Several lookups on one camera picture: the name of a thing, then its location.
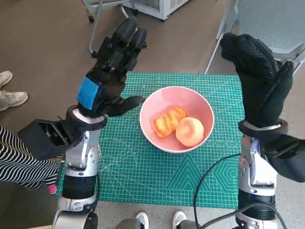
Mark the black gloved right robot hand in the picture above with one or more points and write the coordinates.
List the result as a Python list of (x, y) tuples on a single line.
[(259, 90)]

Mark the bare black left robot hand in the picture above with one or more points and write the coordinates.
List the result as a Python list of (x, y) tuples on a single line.
[(107, 90)]

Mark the orange toy bread loaf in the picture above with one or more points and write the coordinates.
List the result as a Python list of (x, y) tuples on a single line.
[(166, 122)]

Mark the pink bowl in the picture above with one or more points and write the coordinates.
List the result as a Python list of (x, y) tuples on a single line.
[(190, 100)]

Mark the round toy bread bun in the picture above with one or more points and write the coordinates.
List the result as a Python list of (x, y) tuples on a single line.
[(190, 131)]

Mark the grey chair with casters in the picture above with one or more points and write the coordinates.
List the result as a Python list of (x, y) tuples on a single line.
[(95, 31)]

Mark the grey mesh seat chair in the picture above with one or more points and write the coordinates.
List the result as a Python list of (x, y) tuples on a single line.
[(269, 16)]

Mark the person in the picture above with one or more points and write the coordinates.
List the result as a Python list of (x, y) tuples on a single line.
[(12, 97), (143, 218), (14, 159)]

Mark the green cutting mat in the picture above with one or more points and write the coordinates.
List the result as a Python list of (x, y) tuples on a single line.
[(147, 179)]

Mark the white mesh cabinet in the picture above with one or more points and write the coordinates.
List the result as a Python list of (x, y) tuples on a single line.
[(164, 9)]

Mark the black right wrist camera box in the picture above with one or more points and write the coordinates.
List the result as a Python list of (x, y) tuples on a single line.
[(290, 167)]

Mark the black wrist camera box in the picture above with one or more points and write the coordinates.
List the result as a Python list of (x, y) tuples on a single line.
[(35, 140), (290, 167)]

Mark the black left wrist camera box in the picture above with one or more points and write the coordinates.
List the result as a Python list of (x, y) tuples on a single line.
[(35, 140)]

